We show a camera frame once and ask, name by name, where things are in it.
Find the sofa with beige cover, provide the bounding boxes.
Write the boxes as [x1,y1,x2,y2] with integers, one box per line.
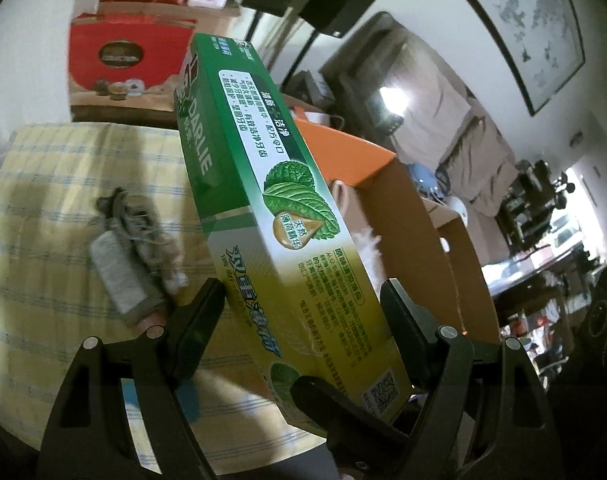
[321,10,519,216]

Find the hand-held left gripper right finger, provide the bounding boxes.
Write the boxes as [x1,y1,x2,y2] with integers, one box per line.
[381,278,567,480]

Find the brown cardboard box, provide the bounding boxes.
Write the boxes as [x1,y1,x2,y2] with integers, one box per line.
[98,1,242,41]

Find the round dining table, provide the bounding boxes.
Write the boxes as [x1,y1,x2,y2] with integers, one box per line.
[483,240,604,311]

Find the red chocolate gift box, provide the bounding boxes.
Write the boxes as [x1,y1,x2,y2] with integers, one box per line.
[68,12,198,111]

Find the black round-patterned appliance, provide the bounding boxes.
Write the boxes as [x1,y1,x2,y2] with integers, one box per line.
[576,265,607,376]

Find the white round object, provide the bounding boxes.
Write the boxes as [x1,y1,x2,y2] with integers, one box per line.
[441,195,471,223]

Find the white cylindrical bottle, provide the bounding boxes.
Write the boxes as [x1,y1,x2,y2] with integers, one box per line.
[90,232,169,328]

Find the blue object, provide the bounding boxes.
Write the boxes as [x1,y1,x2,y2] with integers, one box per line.
[408,162,451,201]

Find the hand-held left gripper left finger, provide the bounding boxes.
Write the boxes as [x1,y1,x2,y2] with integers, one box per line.
[36,277,228,480]

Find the dark cluttered shelf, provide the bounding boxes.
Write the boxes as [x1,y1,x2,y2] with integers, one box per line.
[498,157,577,251]

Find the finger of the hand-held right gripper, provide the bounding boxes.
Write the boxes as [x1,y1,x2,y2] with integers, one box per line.
[290,379,419,480]

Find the black speaker stand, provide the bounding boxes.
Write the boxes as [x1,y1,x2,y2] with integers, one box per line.
[244,10,264,43]
[281,30,321,88]

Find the grey device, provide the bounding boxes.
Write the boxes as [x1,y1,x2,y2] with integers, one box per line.
[284,71,334,108]

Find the framed wall painting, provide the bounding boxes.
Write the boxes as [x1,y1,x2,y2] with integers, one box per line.
[433,0,587,116]

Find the white fluffy item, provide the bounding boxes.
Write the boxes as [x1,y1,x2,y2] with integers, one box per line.
[353,225,389,286]

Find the cardboard box with orange flap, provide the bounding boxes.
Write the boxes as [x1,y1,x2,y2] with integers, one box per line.
[284,105,501,346]

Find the green toothpaste box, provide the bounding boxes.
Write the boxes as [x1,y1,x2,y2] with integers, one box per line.
[175,33,414,441]

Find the yellow plaid cloth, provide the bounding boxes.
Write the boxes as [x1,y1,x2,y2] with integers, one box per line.
[0,122,329,480]

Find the black box with bright light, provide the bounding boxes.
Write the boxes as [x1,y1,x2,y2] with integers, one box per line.
[366,85,409,136]

